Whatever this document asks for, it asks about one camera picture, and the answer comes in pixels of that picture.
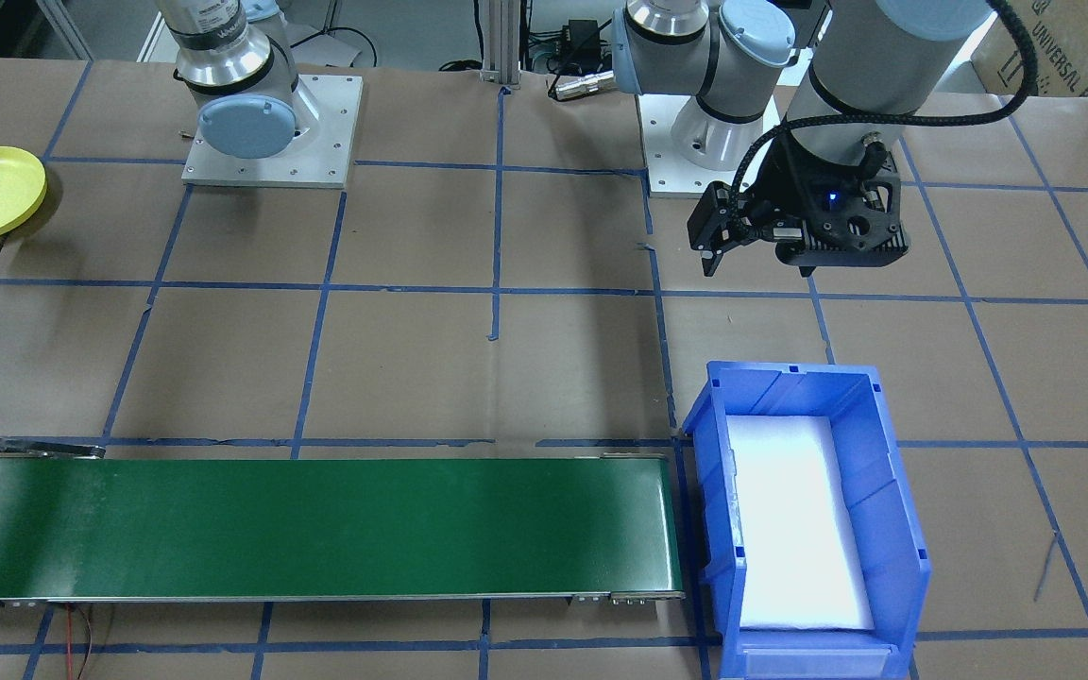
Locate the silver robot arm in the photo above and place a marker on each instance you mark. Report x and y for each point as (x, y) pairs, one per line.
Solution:
(237, 85)
(884, 57)

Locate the silver metal connector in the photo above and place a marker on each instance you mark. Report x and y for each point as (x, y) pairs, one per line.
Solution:
(582, 85)

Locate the black power adapter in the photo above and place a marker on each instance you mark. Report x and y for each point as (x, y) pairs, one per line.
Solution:
(582, 36)

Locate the brown cardboard box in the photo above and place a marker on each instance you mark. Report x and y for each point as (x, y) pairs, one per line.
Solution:
(1073, 47)

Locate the white foam liner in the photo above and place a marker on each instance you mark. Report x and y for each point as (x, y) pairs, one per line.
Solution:
(794, 529)

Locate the blue plastic bin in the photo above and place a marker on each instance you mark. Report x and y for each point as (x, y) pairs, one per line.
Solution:
(893, 529)

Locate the green belt conveyor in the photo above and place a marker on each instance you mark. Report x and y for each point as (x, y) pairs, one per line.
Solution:
(317, 529)

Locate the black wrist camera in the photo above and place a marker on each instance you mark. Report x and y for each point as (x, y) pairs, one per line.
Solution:
(851, 231)

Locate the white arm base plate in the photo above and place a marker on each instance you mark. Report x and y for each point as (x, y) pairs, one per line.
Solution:
(327, 142)
(662, 161)

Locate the aluminium frame post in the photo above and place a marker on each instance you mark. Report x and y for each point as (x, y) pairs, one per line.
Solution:
(501, 42)

